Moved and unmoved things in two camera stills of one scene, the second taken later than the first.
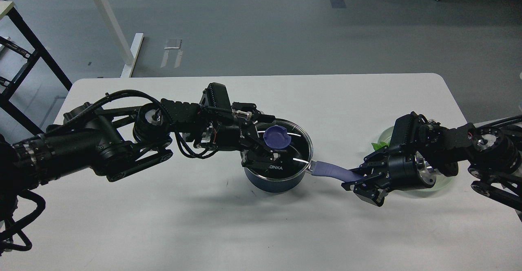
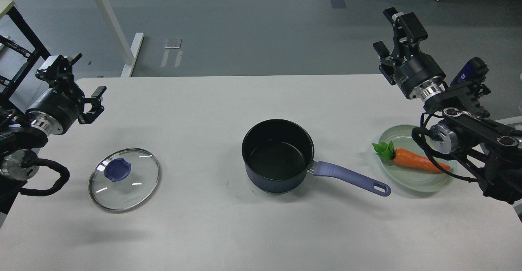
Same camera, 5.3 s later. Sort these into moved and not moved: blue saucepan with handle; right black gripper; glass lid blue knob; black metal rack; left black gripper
Moved: right black gripper; glass lid blue knob; left black gripper
Not moved: black metal rack; blue saucepan with handle
